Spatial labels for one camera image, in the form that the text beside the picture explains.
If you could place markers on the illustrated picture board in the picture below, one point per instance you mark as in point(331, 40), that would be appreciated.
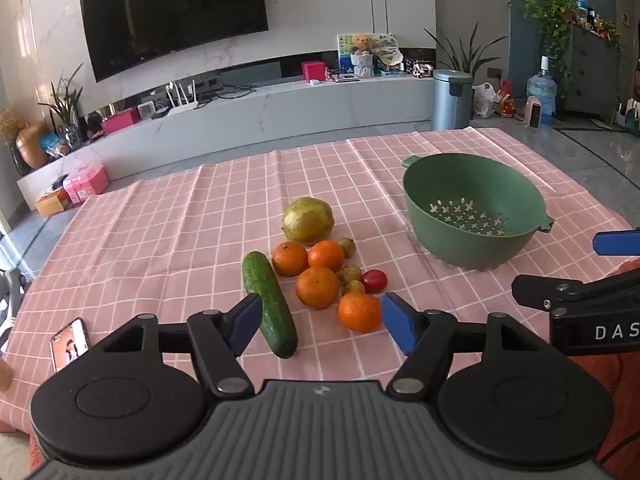
point(385, 41)

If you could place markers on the patterned hat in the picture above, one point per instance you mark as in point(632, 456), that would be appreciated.
point(389, 59)

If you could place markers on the brown ceramic vase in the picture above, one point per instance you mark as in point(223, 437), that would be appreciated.
point(32, 146)

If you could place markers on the black wall television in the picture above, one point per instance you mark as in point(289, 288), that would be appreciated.
point(175, 15)

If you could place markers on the green colander bowl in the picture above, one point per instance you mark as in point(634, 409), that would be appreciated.
point(475, 210)

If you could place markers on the grey chair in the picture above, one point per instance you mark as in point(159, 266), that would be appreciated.
point(10, 300)

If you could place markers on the yellow-green pear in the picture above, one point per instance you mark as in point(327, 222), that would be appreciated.
point(307, 221)

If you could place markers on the red cherry tomato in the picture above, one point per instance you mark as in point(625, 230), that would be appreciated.
point(375, 281)

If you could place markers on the trailing ivy plant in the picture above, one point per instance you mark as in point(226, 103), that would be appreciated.
point(550, 20)

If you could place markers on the grey cabinet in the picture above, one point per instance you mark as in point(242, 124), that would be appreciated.
point(592, 75)

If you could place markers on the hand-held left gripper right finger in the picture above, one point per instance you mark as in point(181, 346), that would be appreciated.
point(400, 325)

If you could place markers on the plush toy bouquet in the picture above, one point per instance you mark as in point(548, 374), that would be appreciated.
point(362, 57)

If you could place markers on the grey pedal trash can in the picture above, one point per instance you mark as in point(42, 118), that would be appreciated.
point(451, 102)

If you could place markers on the pink checked tablecloth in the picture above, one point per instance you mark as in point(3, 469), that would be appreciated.
point(175, 220)

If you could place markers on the small white clock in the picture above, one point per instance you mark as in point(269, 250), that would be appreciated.
point(146, 111)

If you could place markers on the red gift bag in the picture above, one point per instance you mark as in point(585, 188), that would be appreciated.
point(507, 102)

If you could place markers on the long-leaf potted plant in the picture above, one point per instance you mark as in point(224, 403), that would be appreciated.
point(465, 50)

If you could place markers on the red box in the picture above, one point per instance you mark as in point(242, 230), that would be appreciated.
point(313, 71)

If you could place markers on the pink storage boxes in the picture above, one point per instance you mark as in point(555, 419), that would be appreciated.
point(86, 182)

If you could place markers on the white plastic bag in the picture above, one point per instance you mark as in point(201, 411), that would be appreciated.
point(485, 101)

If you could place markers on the long white media console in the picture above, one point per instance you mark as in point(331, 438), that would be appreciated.
point(280, 110)

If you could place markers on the magenta box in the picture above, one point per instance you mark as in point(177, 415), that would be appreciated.
point(120, 121)

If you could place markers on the orange cardboard box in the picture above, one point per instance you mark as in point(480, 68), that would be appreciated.
point(51, 203)

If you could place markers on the green cucumber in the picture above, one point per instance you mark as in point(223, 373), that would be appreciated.
point(272, 305)

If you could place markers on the small pink appliance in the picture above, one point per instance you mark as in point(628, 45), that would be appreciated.
point(531, 112)

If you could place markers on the blue water jug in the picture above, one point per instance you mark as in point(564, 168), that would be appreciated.
point(542, 90)

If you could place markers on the potted orchid plant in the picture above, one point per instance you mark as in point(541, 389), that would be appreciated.
point(65, 105)

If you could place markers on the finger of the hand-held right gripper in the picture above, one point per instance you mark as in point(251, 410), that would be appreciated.
point(537, 291)
point(617, 243)

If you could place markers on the smartphone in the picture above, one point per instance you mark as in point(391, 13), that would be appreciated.
point(70, 344)

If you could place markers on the white router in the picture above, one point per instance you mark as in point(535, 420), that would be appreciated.
point(181, 100)

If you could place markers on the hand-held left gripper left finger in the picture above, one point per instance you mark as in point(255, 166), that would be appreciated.
point(245, 322)

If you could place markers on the orange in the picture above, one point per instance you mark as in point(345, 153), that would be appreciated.
point(290, 258)
point(317, 287)
point(359, 312)
point(326, 256)

